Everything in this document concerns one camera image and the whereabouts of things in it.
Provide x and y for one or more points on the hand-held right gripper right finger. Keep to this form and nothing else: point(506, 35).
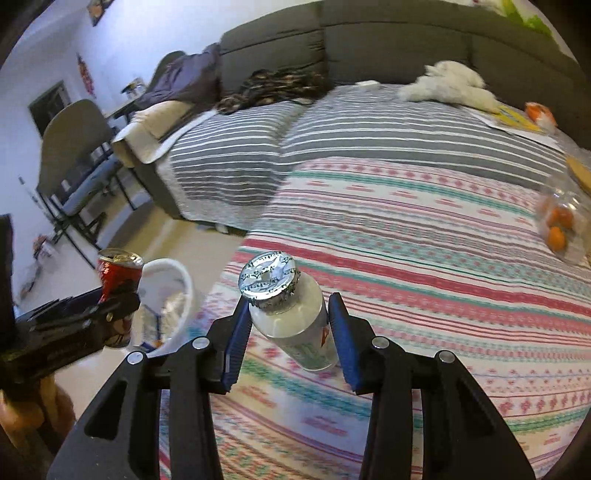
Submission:
point(344, 332)

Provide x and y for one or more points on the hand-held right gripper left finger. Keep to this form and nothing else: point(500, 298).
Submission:
point(235, 332)

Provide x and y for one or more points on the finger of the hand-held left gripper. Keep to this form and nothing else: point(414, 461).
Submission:
point(122, 304)

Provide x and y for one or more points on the red drink can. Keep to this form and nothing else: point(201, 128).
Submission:
point(117, 272)

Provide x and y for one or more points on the white bottle with foil lid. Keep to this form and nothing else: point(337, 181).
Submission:
point(286, 318)

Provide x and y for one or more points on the white plastic bin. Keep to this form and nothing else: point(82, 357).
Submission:
point(178, 272)

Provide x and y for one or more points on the person's left hand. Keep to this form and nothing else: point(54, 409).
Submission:
point(21, 415)

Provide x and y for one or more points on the clutter on floor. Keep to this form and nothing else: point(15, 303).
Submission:
point(39, 258)

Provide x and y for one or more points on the pink teal patterned blanket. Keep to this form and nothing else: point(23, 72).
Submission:
point(392, 240)

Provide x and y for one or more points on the cream quilted cloth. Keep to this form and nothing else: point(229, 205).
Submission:
point(147, 124)

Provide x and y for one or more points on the grey striped blanket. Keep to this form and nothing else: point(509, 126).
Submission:
point(231, 147)

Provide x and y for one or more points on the small side table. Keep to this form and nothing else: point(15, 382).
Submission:
point(119, 110)

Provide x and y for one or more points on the items on side table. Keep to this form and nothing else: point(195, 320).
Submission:
point(132, 90)

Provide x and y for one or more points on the purple cloth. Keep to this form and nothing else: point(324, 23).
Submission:
point(184, 76)

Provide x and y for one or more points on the clear bag of oranges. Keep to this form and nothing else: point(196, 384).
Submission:
point(561, 221)

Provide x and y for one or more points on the dark patterned cloth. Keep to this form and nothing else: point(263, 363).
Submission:
point(272, 87)

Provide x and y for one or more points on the yellow white booklet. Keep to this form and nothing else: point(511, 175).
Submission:
point(512, 120)

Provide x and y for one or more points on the yellow packet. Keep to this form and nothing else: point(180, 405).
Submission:
point(581, 173)

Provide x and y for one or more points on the orange plush toy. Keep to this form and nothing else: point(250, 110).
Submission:
point(540, 115)

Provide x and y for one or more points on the grey sofa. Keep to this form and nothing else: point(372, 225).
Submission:
point(392, 41)

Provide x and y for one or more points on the small white plush toy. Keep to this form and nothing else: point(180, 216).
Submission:
point(487, 3)

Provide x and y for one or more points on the green plush toy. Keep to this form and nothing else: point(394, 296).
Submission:
point(526, 16)

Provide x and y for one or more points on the grey chair with black frame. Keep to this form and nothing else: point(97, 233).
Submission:
point(74, 138)

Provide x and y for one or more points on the dark wall frame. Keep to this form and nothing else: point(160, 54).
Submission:
point(48, 101)

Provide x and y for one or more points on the red wall poster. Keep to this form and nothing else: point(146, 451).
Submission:
point(86, 76)

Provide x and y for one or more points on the orange wall poster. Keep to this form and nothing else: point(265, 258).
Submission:
point(100, 10)

